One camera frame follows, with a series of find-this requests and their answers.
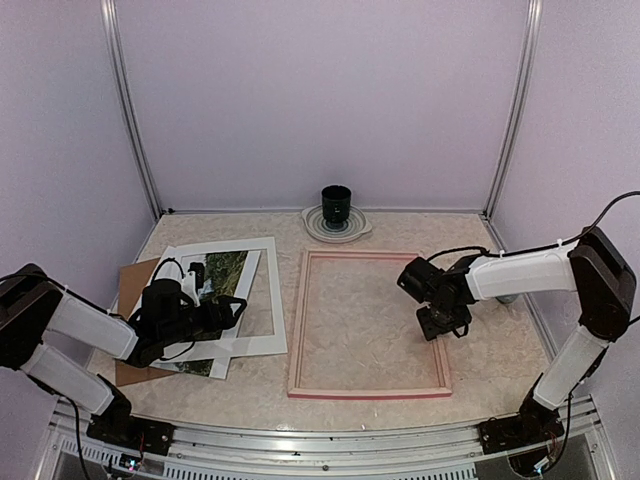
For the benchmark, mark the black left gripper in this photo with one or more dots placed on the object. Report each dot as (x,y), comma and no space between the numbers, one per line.
(214,324)

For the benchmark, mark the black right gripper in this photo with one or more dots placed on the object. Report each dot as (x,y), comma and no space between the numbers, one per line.
(430,330)

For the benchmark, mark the landscape photo print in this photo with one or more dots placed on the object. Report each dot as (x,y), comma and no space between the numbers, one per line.
(230,274)

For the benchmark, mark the white mat board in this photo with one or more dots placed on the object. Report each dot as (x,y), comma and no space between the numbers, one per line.
(260,330)

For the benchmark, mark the pink wooden picture frame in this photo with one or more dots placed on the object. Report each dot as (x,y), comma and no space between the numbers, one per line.
(442,370)

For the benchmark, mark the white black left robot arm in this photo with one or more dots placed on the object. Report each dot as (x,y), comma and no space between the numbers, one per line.
(40,317)

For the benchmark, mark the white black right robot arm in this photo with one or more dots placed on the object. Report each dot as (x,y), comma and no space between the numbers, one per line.
(588,265)

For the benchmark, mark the light blue paper cup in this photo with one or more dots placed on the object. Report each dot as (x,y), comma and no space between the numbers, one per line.
(507,299)

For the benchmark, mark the brown backing board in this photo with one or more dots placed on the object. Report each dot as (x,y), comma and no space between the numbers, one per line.
(133,278)

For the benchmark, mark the striped ceramic plate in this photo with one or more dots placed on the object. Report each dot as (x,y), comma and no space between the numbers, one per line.
(356,226)

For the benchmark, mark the dark green cup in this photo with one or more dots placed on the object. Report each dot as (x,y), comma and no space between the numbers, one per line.
(336,204)

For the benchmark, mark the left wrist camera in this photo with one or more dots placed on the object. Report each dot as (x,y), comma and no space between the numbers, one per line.
(193,281)

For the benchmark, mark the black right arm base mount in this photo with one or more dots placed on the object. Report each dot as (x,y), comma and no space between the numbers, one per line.
(513,432)

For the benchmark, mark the aluminium front rail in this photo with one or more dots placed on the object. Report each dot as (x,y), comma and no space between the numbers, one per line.
(459,450)

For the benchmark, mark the right aluminium corner post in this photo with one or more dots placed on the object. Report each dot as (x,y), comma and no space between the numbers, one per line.
(517,107)

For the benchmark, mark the aluminium corner post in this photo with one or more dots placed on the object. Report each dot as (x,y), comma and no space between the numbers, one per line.
(117,58)
(517,107)

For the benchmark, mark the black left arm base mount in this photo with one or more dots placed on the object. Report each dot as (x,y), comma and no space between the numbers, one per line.
(134,433)

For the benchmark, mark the left aluminium corner post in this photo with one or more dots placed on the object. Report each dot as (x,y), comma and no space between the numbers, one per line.
(117,58)

